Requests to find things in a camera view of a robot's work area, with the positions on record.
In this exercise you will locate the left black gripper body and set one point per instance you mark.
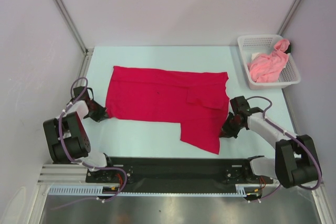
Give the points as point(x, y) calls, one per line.
point(95, 111)

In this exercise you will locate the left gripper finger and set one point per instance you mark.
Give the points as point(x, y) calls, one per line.
point(101, 111)
point(97, 118)

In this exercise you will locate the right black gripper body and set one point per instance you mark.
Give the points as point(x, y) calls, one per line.
point(234, 125)

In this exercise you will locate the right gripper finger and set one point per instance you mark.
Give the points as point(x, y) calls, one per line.
point(228, 134)
point(229, 124)

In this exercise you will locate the red t shirt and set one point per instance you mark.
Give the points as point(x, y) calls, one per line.
point(196, 100)

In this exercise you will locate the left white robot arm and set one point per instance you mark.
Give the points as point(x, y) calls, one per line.
point(66, 136)

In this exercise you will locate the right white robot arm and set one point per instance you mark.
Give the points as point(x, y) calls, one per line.
point(295, 162)

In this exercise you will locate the pink t shirt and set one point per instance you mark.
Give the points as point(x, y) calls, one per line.
point(266, 68)

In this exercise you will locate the white plastic basket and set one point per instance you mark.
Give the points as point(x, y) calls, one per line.
point(264, 44)

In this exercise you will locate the left aluminium frame post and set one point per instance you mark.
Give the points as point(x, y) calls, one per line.
point(71, 25)

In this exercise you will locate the aluminium frame post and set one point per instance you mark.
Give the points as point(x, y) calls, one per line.
point(289, 16)
point(71, 25)

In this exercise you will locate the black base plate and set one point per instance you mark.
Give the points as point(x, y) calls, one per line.
point(165, 188)

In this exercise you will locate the aluminium front rail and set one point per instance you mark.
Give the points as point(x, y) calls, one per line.
point(60, 174)

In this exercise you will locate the white cable duct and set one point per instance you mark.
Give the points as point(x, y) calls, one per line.
point(107, 191)

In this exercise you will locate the right aluminium frame post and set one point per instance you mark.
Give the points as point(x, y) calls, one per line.
point(289, 16)

